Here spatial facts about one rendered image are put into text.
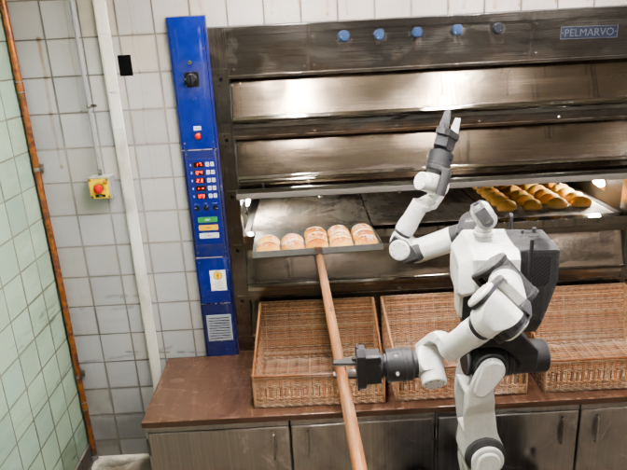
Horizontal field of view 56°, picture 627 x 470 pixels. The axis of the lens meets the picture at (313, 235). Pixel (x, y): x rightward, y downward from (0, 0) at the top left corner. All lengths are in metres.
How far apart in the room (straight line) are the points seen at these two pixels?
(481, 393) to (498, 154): 1.16
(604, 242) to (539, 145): 0.60
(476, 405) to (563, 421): 0.71
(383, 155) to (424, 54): 0.46
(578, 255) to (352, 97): 1.32
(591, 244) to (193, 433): 2.01
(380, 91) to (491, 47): 0.51
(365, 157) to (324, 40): 0.53
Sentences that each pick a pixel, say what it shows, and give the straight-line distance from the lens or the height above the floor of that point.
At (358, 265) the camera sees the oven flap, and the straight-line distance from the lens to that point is 2.80.
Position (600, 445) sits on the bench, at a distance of 2.91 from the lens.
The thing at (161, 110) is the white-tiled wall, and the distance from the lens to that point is 2.69.
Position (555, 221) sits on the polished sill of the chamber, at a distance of 2.97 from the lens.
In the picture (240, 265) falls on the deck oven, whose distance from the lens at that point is 2.81.
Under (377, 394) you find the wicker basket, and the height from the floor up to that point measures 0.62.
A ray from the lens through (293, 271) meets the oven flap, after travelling 2.80.
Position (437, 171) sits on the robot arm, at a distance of 2.14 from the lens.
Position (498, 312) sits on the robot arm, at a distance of 1.45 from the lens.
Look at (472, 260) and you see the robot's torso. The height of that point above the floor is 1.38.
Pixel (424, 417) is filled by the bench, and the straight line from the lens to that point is 2.59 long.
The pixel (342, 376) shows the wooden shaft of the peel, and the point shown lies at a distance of 1.55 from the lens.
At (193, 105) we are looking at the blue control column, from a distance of 2.63.
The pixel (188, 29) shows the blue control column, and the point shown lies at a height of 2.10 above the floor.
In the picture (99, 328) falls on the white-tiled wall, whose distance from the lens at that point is 3.09.
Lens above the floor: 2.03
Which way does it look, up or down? 18 degrees down
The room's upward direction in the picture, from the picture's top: 3 degrees counter-clockwise
